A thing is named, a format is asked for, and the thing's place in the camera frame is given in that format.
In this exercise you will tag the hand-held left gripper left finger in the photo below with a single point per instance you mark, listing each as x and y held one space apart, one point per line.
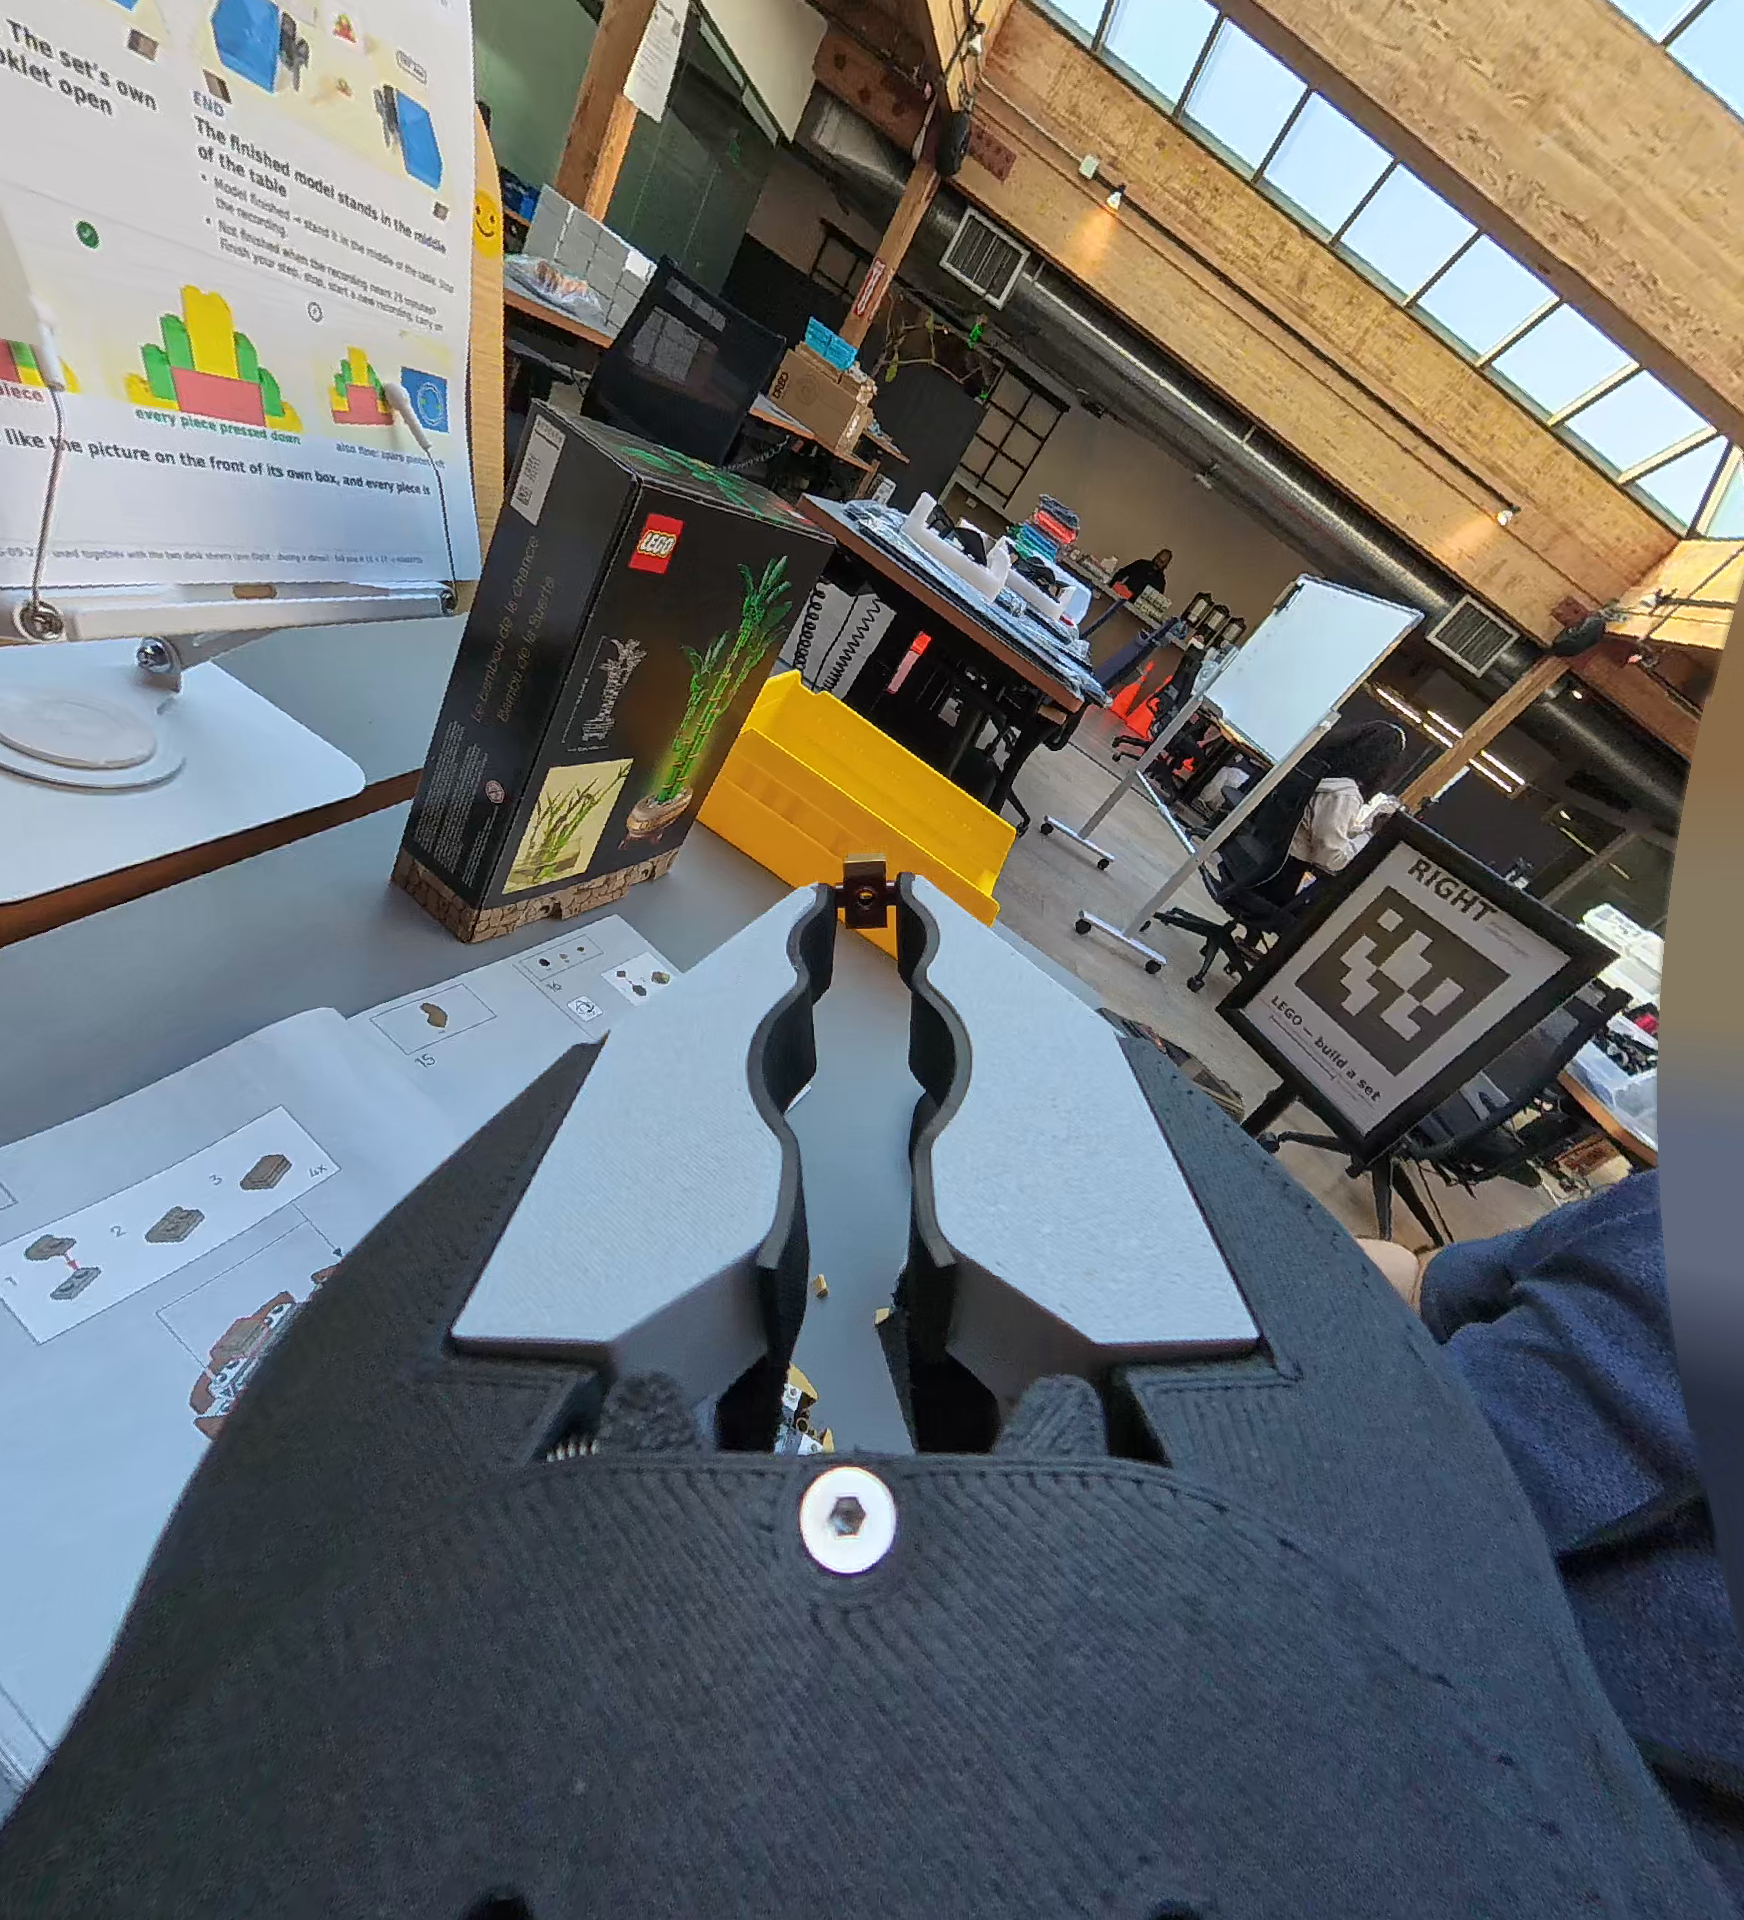
632 1199

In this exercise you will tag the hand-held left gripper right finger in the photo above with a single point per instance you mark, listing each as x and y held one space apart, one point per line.
1081 1199

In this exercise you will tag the small dark lego piece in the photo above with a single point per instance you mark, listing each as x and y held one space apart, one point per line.
866 896

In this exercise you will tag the person's right forearm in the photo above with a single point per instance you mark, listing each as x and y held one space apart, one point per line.
1395 1272

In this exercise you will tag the small loose lego parts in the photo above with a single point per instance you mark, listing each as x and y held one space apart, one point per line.
803 1410

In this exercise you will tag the lego instruction booklet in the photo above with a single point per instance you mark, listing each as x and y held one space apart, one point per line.
137 1169

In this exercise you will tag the black lego set box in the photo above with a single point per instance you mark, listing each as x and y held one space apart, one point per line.
587 706

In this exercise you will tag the black swivel office chair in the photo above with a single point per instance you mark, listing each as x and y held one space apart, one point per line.
1247 886

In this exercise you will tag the black framed marker sign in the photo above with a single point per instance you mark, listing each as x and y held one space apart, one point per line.
1414 991

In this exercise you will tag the yellow plastic bin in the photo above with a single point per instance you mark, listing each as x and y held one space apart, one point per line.
843 797

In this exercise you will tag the orange traffic cone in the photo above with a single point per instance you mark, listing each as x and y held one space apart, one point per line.
1135 693

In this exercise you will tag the person in blue shirt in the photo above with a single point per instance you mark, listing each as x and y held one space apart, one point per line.
1561 1424

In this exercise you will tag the white rolling whiteboard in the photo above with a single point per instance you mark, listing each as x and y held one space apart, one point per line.
1307 667

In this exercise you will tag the stack of clear plastic bins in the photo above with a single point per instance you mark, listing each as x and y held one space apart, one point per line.
1614 974

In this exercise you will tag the white stand base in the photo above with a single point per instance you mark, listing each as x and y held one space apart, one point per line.
137 766

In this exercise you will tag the white air vent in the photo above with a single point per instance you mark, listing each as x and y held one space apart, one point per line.
1471 638
985 258

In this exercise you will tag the brown cardboard box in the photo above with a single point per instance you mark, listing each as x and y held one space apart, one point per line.
820 398

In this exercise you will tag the black mesh office chair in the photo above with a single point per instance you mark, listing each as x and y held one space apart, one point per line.
678 361

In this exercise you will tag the wooden desk with boxes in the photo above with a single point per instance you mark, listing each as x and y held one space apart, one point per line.
573 322

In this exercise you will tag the stack of grey boxes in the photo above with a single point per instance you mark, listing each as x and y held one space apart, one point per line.
587 240

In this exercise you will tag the yellow smiley sticker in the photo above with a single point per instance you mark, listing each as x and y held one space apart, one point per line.
487 218

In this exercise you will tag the printed task instruction sheet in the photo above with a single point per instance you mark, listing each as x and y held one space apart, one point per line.
212 226

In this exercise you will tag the white paper notice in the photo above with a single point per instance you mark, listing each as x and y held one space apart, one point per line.
655 57

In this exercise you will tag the grey ventilation duct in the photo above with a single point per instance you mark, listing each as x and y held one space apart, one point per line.
1232 420

